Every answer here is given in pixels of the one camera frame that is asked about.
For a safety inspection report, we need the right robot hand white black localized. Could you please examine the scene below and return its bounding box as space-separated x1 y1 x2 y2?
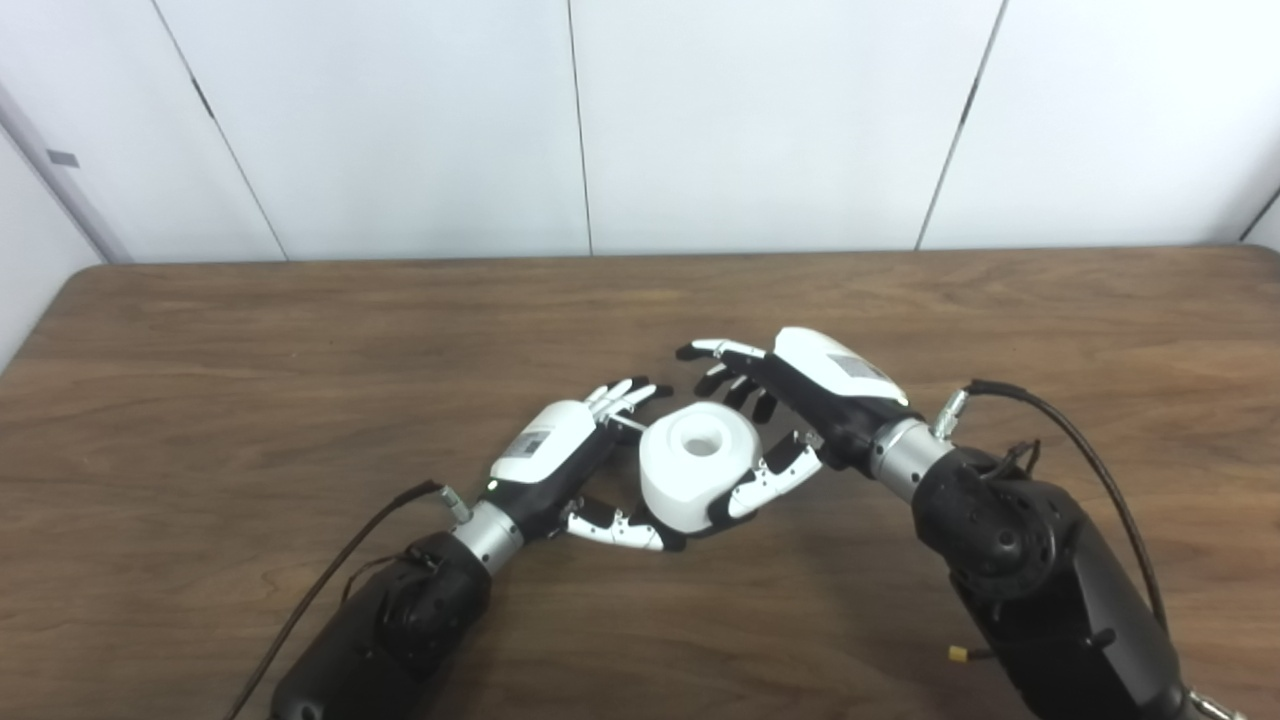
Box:
675 326 913 533

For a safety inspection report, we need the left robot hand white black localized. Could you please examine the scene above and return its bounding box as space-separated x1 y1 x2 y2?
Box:
487 376 691 553

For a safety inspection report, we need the round white plastic piece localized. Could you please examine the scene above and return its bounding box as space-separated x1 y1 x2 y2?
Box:
639 401 763 534

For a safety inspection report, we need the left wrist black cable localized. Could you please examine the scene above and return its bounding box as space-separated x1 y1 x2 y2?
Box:
225 480 473 720

